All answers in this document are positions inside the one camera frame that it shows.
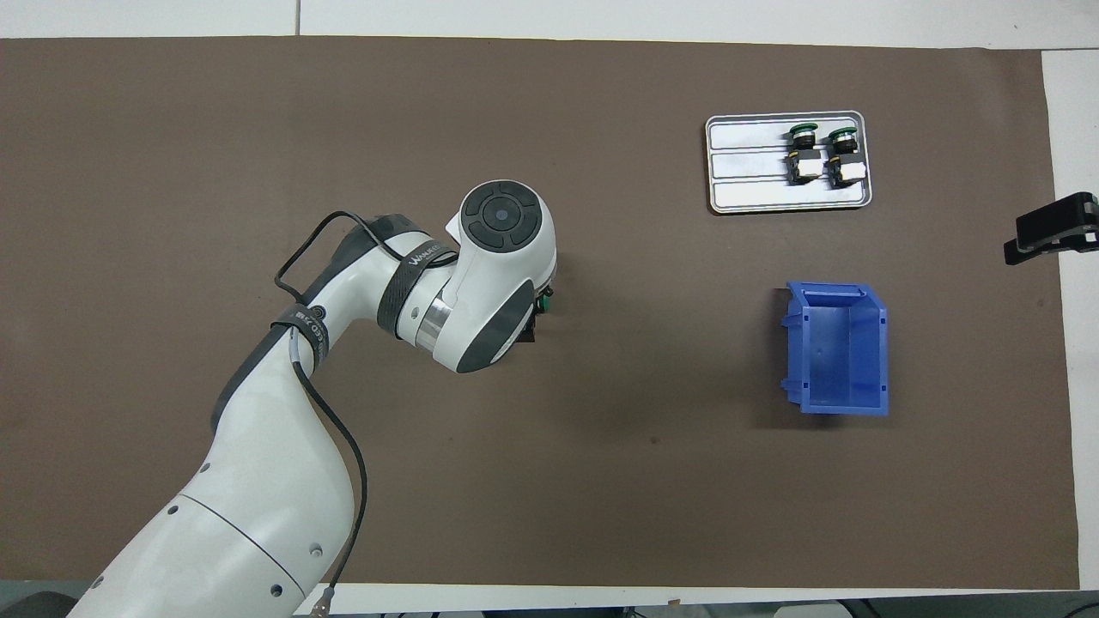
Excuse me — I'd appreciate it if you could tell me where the blue plastic storage bin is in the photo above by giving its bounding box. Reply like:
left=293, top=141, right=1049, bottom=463
left=780, top=281, right=890, bottom=417

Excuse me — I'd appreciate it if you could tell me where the grey metal tray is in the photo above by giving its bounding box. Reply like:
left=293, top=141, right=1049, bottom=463
left=705, top=110, right=874, bottom=215

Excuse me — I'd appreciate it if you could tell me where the brown paper table mat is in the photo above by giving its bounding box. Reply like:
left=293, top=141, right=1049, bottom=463
left=0, top=36, right=1081, bottom=591

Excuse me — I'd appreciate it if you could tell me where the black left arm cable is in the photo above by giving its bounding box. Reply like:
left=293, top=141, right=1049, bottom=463
left=273, top=209, right=458, bottom=615

